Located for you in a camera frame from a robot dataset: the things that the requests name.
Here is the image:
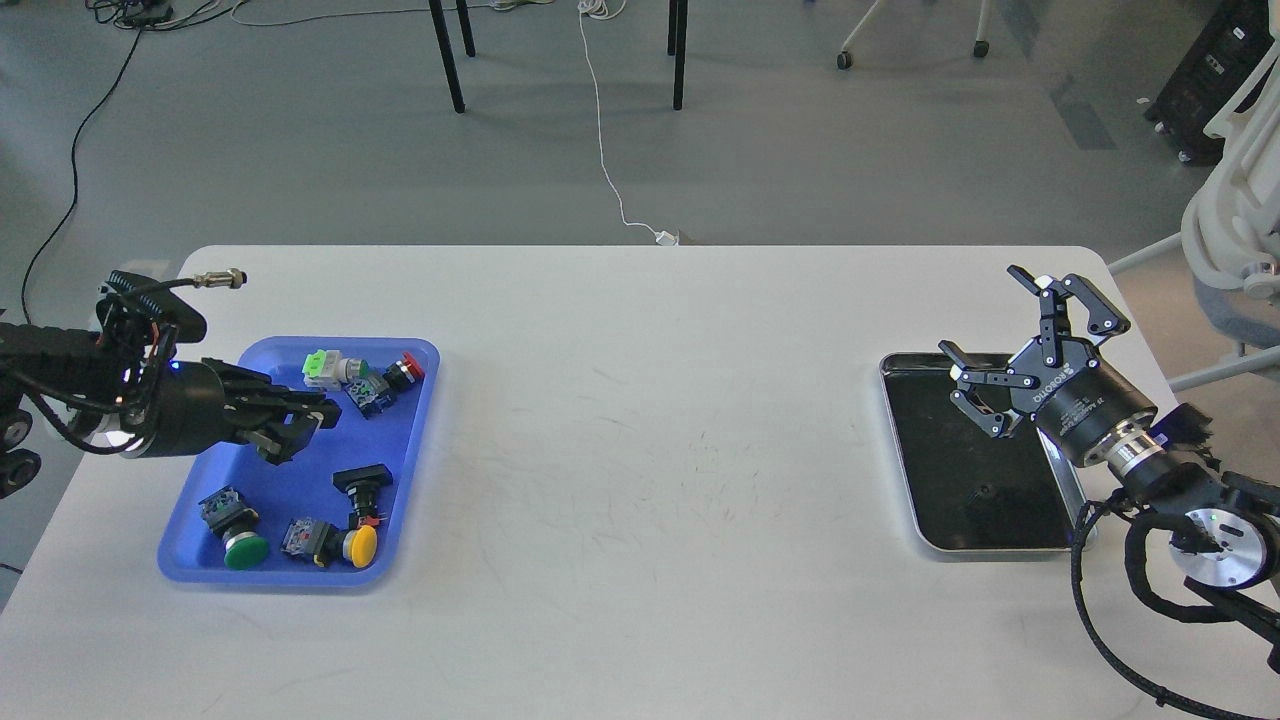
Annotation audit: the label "black square push button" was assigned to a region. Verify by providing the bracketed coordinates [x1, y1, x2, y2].
[332, 462, 393, 530]

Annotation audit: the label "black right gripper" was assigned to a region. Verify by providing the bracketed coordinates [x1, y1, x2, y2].
[938, 265, 1157, 468]

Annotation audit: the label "black table leg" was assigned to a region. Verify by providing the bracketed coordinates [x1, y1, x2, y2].
[667, 0, 689, 111]
[428, 0, 476, 114]

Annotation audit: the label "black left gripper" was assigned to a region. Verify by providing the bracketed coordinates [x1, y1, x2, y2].
[123, 360, 342, 465]

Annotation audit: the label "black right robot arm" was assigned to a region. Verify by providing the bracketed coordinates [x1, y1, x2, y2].
[940, 265, 1277, 647]

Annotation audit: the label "black floor cable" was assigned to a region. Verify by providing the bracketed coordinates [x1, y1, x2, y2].
[0, 0, 223, 322]

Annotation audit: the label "black equipment cart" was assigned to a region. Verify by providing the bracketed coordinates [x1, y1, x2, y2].
[1143, 1, 1274, 167]

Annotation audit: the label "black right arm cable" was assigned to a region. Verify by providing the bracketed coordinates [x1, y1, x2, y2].
[1068, 500, 1280, 720]

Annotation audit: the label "green white push button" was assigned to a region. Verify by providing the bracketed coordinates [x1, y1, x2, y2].
[301, 348, 369, 391]

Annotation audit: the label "silver metal tray black mat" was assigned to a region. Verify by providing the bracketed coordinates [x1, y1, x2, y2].
[879, 352, 1084, 561]

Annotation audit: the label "blue plastic tray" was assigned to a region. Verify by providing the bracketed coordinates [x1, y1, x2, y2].
[157, 336, 440, 588]

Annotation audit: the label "green round push button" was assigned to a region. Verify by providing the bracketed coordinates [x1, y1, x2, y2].
[198, 486, 269, 571]

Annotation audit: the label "red push button switch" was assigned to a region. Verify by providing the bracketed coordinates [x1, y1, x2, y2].
[343, 352, 425, 419]

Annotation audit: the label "white floor cable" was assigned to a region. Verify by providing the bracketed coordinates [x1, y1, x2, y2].
[577, 0, 681, 247]

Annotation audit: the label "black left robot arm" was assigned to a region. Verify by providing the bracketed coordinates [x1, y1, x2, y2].
[1, 268, 340, 496]

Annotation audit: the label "white chair base wheels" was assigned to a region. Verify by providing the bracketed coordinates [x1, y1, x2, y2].
[829, 1, 960, 72]

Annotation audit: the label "yellow push button switch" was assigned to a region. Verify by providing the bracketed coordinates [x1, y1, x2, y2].
[280, 518, 379, 569]

